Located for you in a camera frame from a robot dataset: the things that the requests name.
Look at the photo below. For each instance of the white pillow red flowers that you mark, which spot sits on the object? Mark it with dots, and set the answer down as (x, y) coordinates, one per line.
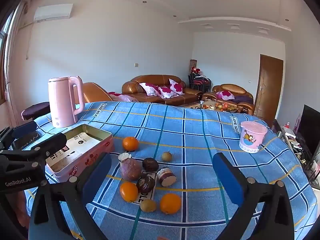
(177, 86)
(168, 92)
(149, 88)
(225, 94)

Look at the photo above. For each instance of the brown leather sofa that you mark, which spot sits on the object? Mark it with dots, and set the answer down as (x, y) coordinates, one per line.
(160, 80)

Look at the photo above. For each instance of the pink cartoon cup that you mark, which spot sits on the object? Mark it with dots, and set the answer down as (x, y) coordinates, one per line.
(252, 137)

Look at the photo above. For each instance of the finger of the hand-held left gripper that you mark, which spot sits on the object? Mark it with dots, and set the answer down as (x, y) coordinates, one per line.
(53, 141)
(23, 129)

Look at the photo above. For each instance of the white air conditioner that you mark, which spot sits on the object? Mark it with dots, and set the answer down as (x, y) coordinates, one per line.
(53, 12)

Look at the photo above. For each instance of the brown leather armchair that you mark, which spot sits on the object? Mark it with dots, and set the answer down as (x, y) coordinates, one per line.
(232, 88)

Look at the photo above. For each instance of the purple round stool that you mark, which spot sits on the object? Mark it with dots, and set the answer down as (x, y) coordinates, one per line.
(35, 111)

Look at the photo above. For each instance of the green kiwi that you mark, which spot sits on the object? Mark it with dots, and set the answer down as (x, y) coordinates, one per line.
(148, 205)

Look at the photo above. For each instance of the window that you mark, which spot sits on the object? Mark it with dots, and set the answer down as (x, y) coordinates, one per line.
(2, 45)

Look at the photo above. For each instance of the dark round cake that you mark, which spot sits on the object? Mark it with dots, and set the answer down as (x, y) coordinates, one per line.
(150, 164)

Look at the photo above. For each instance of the orange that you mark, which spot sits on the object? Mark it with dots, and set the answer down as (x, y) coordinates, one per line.
(170, 203)
(130, 143)
(128, 192)

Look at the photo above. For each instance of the tall patterned vase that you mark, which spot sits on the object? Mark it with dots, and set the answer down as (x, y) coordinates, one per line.
(193, 63)

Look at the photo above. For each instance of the printed paper sheet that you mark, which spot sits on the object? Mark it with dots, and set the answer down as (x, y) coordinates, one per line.
(75, 143)

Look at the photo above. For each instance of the large rice cake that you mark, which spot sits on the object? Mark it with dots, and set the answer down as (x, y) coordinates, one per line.
(129, 168)

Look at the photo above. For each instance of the small yellow-brown fruit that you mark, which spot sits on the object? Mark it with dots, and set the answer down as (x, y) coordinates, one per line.
(167, 156)

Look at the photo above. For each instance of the purple blanket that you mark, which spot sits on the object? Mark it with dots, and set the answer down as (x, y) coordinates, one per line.
(241, 98)

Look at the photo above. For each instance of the small purple rice cake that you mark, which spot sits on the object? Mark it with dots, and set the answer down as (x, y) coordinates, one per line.
(166, 176)

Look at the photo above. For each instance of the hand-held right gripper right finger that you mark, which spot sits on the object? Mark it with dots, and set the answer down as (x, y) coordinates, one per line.
(227, 177)

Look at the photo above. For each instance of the brown wooden door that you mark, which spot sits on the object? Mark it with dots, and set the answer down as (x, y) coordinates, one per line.
(270, 85)

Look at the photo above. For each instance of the dark purple shiny fruit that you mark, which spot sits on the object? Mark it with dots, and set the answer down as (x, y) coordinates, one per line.
(145, 183)

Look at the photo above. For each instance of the brown leather chaise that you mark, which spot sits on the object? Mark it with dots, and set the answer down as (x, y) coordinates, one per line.
(95, 92)

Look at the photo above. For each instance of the pink electric kettle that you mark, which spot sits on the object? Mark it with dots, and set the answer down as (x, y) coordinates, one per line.
(63, 105)

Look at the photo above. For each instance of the black smartphone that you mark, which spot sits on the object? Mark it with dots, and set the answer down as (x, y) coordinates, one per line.
(28, 140)

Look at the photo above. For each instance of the blue plaid tablecloth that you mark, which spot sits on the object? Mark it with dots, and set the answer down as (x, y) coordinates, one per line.
(200, 135)

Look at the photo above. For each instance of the stacked black chairs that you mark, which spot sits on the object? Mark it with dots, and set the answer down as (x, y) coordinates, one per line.
(200, 82)

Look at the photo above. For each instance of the cluttered coffee table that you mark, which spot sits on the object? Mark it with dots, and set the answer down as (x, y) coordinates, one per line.
(212, 105)

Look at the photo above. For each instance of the black television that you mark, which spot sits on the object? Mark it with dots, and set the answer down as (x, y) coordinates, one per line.
(310, 127)

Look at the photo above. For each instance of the pink metal tin box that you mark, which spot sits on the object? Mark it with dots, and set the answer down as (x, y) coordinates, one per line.
(100, 150)

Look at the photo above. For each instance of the cluttered television stand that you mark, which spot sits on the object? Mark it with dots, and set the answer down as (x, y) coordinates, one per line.
(292, 140)

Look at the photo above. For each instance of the pink curtain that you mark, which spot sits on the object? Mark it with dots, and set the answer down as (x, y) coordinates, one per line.
(15, 85)

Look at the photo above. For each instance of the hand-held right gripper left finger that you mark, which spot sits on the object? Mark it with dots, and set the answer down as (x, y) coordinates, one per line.
(97, 177)

